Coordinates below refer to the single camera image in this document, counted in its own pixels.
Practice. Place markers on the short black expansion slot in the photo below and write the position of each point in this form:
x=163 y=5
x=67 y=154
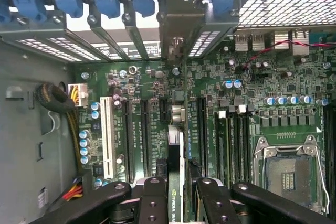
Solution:
x=164 y=110

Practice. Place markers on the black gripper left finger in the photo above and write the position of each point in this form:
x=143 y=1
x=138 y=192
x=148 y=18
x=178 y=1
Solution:
x=152 y=203

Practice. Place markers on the white power plug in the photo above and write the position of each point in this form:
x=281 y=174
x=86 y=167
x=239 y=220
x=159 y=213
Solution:
x=83 y=95

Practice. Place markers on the white expansion slot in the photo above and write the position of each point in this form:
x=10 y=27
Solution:
x=107 y=140

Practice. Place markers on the CPU socket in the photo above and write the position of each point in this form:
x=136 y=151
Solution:
x=286 y=176

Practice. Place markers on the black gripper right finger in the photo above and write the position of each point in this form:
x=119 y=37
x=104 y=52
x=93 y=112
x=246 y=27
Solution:
x=215 y=205

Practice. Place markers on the black open PC case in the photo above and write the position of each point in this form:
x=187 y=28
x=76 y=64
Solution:
x=26 y=129

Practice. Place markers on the green motherboard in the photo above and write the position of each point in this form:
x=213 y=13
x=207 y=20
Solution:
x=275 y=82

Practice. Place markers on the silver rear port block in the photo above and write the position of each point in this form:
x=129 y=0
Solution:
x=244 y=41

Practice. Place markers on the black RAM slot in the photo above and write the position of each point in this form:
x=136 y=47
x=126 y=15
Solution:
x=247 y=145
x=233 y=145
x=239 y=145

